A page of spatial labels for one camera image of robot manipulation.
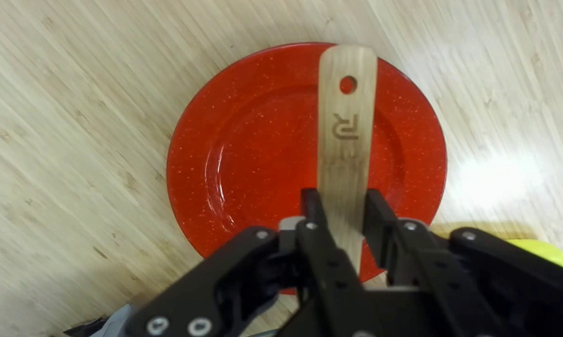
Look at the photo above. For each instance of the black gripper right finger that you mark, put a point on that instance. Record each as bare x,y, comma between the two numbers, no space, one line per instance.
481,286

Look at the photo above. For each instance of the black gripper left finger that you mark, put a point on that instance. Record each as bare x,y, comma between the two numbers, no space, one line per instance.
320,273

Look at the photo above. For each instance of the wooden slotted spatula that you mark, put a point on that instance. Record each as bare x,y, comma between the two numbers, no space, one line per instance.
348,155

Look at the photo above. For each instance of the yellow toy corn cob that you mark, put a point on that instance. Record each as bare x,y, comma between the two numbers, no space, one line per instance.
541,253

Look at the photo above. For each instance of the red plate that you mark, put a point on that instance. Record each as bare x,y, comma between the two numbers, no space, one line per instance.
250,155

